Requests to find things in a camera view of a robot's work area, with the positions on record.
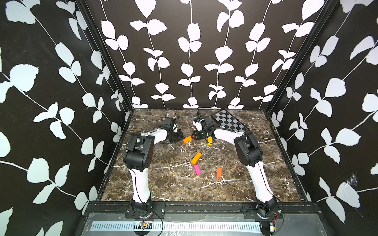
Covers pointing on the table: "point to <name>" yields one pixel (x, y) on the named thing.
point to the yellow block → (209, 140)
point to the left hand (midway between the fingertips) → (185, 135)
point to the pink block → (197, 169)
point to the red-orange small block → (219, 172)
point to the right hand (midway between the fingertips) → (191, 134)
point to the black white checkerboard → (228, 120)
